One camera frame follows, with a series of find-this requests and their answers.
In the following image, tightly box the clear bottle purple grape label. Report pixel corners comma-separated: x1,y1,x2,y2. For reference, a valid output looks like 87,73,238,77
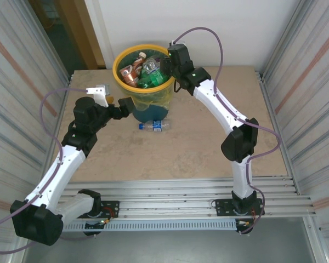
142,56,164,74

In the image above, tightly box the copper brown soda bottle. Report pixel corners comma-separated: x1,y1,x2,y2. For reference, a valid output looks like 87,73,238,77
120,65,140,86
131,51,148,71

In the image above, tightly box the teal bin with yellow rim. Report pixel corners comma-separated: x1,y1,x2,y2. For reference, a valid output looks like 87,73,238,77
112,43,176,123

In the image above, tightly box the small clear bottle blue label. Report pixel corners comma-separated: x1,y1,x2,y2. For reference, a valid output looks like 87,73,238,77
138,119,172,133

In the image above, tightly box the yellow plastic bin liner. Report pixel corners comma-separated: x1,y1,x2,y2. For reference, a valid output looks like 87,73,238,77
117,82,175,112

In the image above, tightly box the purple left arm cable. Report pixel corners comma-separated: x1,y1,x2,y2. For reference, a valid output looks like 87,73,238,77
0,88,90,254

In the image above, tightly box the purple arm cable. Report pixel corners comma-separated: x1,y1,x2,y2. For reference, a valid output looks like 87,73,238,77
0,88,90,254
172,27,280,235

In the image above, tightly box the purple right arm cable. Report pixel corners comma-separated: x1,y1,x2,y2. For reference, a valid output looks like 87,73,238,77
172,27,280,235

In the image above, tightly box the corrugated metal enclosure panel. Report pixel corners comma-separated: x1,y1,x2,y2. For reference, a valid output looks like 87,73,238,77
0,0,72,263
259,0,329,263

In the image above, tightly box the wooden door frame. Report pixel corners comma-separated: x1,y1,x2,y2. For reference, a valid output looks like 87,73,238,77
57,0,107,71

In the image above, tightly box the aluminium rail frame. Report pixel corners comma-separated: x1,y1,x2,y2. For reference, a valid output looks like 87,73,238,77
18,176,318,221

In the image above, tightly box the orange cable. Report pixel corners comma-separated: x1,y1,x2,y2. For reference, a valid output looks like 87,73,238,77
44,2,58,31

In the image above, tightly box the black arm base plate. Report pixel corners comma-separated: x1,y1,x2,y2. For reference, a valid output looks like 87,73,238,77
70,200,120,219
214,198,265,217

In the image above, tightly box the grey slotted cable duct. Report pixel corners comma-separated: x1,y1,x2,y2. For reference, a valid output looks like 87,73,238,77
61,220,238,231

